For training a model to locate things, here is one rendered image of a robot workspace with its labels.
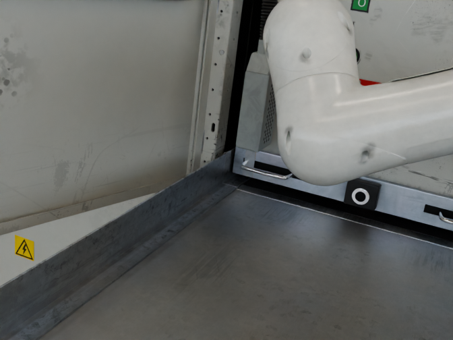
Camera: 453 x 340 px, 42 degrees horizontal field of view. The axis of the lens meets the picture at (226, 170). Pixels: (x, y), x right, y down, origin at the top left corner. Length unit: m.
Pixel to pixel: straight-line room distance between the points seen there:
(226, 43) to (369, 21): 0.26
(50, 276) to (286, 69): 0.38
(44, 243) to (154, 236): 0.58
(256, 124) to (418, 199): 0.33
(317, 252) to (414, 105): 0.41
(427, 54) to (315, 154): 0.49
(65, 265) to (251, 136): 0.45
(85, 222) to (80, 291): 0.60
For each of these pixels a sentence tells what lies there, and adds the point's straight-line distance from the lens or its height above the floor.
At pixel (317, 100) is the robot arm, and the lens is 0.64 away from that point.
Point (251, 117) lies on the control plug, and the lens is 1.06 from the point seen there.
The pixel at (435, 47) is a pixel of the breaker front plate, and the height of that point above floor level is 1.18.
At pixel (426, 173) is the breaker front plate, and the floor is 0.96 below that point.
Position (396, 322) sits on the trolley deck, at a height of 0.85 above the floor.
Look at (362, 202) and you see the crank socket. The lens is 1.12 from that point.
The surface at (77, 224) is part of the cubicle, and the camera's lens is 1.40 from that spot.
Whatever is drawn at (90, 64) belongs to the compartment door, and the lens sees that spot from 1.00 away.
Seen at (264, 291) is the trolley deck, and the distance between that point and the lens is 0.84.
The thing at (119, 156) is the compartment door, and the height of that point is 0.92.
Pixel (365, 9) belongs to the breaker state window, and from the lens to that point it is 1.10.
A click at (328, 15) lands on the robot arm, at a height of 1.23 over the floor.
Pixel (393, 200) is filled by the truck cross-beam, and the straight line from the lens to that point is 1.14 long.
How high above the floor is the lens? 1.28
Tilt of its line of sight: 20 degrees down
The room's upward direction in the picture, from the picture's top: 7 degrees clockwise
